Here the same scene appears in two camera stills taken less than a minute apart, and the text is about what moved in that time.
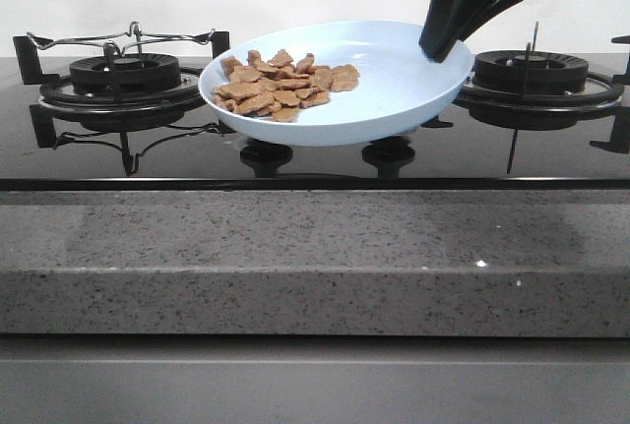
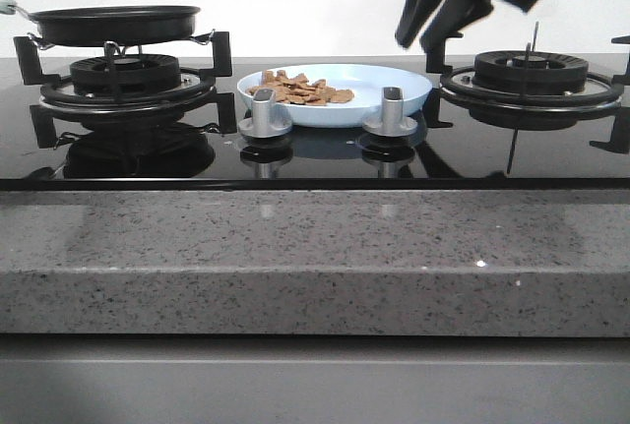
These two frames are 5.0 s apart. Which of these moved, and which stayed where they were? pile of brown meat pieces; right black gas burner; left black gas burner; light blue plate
Moved: pile of brown meat pieces; light blue plate
Stayed: left black gas burner; right black gas burner
